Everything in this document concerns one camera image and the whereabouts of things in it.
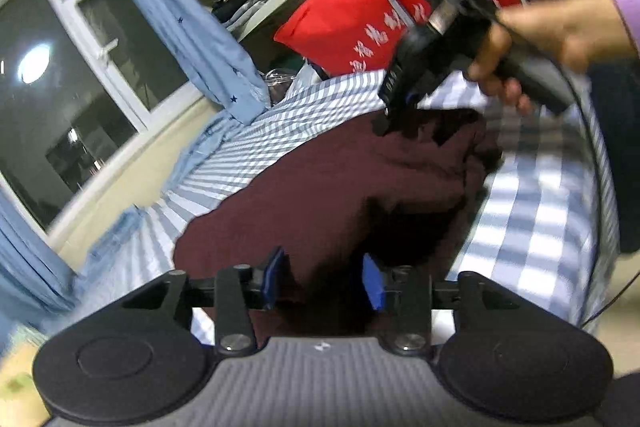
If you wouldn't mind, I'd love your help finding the maroon vintage print sweatshirt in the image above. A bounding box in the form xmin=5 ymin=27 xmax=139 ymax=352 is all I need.
xmin=174 ymin=108 xmax=501 ymax=338

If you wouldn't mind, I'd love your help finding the person's right hand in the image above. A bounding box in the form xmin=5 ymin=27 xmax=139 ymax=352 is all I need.
xmin=468 ymin=0 xmax=639 ymax=113

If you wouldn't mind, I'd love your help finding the blue checked bed sheet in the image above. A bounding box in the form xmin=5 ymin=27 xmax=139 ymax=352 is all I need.
xmin=70 ymin=72 xmax=618 ymax=324

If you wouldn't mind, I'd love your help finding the left blue star curtain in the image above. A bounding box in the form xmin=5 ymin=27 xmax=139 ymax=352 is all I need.
xmin=0 ymin=190 xmax=147 ymax=338

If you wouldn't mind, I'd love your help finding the blue star curtain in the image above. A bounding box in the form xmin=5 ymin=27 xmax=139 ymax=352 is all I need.
xmin=134 ymin=0 xmax=270 ymax=191
xmin=0 ymin=190 xmax=147 ymax=338

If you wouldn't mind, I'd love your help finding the yellow avocado print quilt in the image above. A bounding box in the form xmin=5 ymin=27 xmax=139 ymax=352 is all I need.
xmin=0 ymin=325 xmax=50 ymax=427

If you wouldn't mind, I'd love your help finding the white framed window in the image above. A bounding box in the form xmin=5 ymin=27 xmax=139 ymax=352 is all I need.
xmin=1 ymin=0 xmax=216 ymax=265

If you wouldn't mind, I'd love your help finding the right blue star curtain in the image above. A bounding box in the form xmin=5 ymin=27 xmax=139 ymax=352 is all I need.
xmin=134 ymin=0 xmax=270 ymax=191

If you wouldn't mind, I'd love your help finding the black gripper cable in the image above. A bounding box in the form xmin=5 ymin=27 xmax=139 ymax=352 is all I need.
xmin=549 ymin=56 xmax=640 ymax=331

